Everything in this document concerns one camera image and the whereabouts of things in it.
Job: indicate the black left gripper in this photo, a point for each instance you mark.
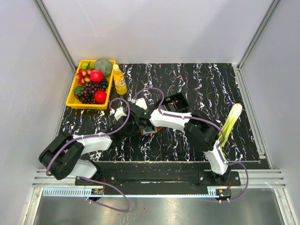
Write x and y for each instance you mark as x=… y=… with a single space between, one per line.
x=135 y=130

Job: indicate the brown leather card holder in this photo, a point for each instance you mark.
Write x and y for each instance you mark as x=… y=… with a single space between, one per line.
x=150 y=131

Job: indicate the black plastic card box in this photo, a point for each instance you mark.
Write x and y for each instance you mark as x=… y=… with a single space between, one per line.
x=175 y=103

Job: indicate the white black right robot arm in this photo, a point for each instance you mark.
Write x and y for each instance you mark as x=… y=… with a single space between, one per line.
x=199 y=132

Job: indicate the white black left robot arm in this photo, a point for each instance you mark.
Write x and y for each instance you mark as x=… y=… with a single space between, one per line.
x=62 y=157

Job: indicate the yellow juice bottle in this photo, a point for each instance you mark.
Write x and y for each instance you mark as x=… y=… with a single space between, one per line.
x=119 y=80

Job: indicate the red pomegranate lower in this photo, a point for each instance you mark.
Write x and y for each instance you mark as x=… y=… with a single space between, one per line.
x=100 y=96

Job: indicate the red pomegranate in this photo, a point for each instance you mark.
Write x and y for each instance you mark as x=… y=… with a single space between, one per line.
x=96 y=76
x=100 y=96

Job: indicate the black grape bunch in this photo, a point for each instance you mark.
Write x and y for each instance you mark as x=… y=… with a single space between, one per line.
x=104 y=84

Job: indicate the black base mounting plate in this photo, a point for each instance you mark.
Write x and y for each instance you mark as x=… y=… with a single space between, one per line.
x=163 y=178

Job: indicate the dark purple grape bunch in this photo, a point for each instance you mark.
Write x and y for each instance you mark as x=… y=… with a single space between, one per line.
x=86 y=93

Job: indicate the red pomegranate upper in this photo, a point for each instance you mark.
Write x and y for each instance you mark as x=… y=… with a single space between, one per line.
x=96 y=76

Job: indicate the green melon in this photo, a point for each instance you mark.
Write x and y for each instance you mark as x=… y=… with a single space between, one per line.
x=104 y=65

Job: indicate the yellow plastic fruit tray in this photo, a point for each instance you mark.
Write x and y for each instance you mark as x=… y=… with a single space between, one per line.
x=76 y=104

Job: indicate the green lime fruit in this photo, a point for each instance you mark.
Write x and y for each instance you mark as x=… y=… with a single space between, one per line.
x=77 y=90

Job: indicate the small red fruit cluster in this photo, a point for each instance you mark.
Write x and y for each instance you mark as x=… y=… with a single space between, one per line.
x=83 y=76

